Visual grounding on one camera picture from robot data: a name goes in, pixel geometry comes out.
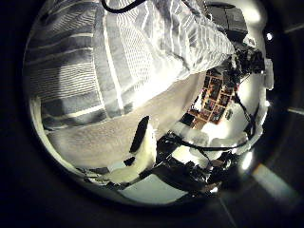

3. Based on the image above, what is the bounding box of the grey white striped cloth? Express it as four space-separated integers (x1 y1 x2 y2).
23 0 238 131

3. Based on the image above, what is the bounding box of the wooden cubby shelf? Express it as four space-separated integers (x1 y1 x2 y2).
186 67 238 126

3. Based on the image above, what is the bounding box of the large black case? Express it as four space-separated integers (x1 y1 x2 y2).
204 1 250 43

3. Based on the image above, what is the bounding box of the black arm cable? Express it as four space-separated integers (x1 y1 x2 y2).
164 94 258 152

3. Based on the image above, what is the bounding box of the black cable loop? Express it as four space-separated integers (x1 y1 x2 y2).
100 0 147 14

